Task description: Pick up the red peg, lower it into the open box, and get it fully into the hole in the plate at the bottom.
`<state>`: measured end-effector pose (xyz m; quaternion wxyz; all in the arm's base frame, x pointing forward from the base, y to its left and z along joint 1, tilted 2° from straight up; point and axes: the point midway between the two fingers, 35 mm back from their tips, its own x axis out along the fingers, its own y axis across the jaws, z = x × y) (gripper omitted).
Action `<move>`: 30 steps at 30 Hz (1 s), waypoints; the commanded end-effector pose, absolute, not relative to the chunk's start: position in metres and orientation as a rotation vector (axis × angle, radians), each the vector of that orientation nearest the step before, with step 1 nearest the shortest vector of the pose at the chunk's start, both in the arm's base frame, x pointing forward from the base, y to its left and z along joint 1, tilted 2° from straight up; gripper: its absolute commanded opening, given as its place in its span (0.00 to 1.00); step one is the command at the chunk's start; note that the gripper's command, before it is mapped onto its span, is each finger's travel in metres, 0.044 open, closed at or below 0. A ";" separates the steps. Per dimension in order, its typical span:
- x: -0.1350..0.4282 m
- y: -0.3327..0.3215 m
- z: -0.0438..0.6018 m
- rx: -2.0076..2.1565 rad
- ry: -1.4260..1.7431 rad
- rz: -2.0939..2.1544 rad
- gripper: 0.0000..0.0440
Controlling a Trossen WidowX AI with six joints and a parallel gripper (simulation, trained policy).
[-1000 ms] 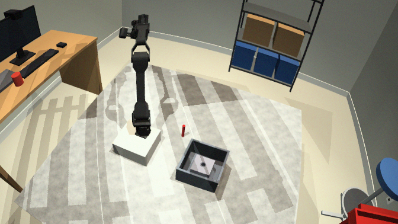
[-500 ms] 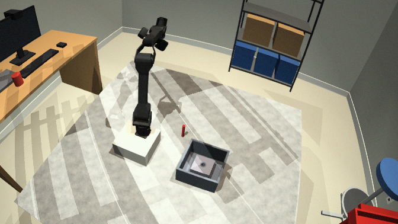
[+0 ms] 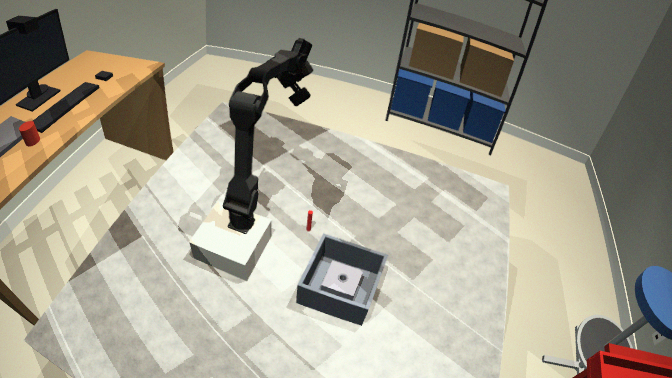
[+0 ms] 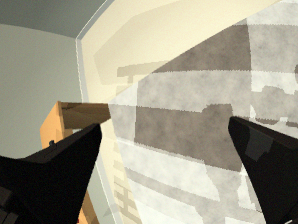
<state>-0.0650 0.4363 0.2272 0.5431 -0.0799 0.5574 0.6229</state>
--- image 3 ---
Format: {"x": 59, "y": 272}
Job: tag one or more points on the red peg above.
{"x": 309, "y": 221}

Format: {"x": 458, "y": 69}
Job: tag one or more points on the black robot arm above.
{"x": 245, "y": 110}

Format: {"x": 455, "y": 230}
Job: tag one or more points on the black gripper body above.
{"x": 300, "y": 95}

